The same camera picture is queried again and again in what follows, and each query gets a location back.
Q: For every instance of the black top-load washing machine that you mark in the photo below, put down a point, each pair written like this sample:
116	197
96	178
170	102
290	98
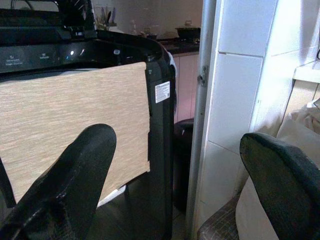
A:
160	150

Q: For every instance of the beige woven washer cover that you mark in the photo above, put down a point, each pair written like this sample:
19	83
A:
62	112

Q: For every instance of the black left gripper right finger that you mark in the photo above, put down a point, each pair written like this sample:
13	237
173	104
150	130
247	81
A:
287	190

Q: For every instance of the utensil holder with utensils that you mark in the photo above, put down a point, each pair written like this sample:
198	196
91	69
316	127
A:
106	18

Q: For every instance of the black cooking pot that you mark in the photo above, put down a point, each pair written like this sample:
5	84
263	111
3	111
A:
188	30

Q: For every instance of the brown woven laundry basket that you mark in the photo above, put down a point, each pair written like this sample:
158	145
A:
217	225

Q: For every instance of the metal door hinge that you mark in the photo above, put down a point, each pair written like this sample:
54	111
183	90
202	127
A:
203	76

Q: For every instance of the clear plastic bottle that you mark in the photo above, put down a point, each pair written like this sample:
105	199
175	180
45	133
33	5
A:
133	28

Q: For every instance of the black trash bin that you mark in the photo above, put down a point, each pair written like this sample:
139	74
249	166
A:
182	150

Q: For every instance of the white laundry cloth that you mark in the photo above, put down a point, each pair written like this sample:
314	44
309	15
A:
295	130

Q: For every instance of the white kitchen cabinet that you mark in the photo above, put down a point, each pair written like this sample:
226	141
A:
186	82

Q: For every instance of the black kitchen countertop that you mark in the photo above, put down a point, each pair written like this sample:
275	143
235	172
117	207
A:
180	46

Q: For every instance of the white label sticker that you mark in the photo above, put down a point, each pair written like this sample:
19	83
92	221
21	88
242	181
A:
162	93

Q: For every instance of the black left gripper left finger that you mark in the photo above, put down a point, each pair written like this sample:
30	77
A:
62	190

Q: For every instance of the grey door frame post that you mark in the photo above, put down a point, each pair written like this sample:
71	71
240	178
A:
198	107

